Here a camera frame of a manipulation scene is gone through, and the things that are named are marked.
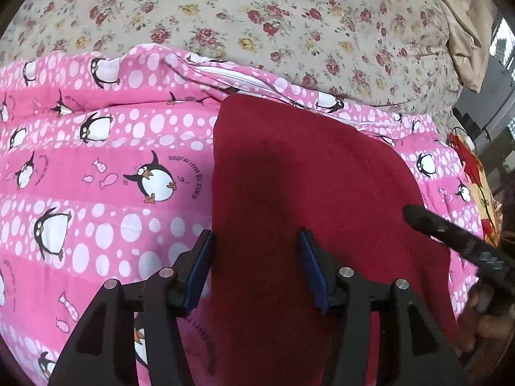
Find floral bed sheet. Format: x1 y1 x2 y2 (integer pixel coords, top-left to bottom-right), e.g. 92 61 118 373
0 0 463 129

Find pink penguin print blanket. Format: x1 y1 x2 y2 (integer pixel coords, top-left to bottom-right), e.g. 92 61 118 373
0 44 483 386

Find window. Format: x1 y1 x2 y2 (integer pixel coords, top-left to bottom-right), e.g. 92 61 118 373
491 18 515 67

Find dark furniture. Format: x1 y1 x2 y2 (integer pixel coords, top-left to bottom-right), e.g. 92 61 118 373
453 60 515 145

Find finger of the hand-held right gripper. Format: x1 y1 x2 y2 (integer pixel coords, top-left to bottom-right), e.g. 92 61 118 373
403 204 477 256

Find red and yellow printed cloth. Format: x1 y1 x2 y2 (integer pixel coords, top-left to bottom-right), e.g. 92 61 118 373
446 133 503 246

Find beige cloth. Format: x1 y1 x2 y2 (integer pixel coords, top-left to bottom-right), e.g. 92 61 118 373
414 0 500 91

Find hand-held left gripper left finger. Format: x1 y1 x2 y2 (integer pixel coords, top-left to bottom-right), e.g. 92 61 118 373
47 229 215 386

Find dark red garment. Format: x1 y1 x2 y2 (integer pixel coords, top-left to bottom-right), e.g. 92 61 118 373
193 94 459 386

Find person's right hand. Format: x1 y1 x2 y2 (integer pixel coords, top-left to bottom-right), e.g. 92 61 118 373
459 281 503 356

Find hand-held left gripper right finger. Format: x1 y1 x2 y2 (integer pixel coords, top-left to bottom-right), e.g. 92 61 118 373
298 228 469 386

